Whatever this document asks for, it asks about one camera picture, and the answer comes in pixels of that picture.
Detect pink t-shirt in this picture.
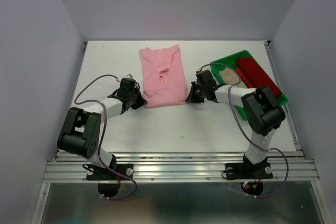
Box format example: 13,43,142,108
140,45,188,108

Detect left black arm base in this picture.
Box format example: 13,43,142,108
82,163,138,201

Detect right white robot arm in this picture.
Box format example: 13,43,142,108
185,70,286,177

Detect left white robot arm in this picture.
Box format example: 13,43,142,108
57,74,147,179

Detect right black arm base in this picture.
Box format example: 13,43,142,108
222,155,273,198

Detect rolled beige t-shirt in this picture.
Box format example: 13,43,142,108
219,67,247,89

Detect rolled red t-shirt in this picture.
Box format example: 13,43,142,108
237,57,282,98

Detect aluminium rail frame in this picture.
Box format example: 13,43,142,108
30,40,326,224

